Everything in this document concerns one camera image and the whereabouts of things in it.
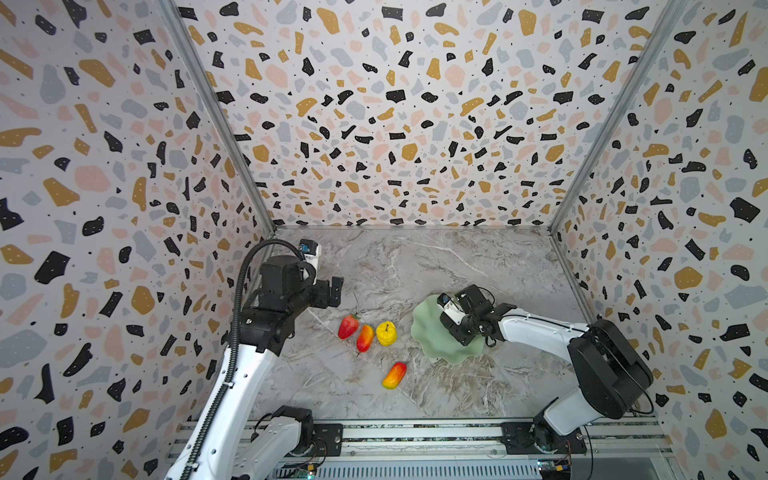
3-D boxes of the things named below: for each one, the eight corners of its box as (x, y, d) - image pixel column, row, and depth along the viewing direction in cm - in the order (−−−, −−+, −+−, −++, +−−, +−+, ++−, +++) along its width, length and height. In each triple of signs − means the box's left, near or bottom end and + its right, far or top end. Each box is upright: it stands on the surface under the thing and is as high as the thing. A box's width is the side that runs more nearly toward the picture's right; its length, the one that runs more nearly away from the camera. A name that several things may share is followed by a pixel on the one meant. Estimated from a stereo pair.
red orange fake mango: (356, 350, 90) (355, 346, 88) (364, 328, 95) (363, 323, 93) (368, 353, 90) (367, 349, 87) (375, 331, 95) (375, 326, 92)
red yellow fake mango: (382, 385, 85) (381, 382, 83) (397, 362, 89) (397, 359, 87) (393, 393, 83) (393, 390, 81) (408, 370, 88) (408, 366, 85)
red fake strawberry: (339, 339, 93) (337, 333, 90) (341, 320, 97) (339, 314, 94) (357, 339, 93) (355, 333, 90) (359, 320, 97) (358, 314, 94)
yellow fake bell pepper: (381, 349, 91) (380, 341, 87) (375, 333, 95) (374, 324, 90) (399, 343, 93) (399, 334, 88) (392, 327, 96) (392, 318, 91)
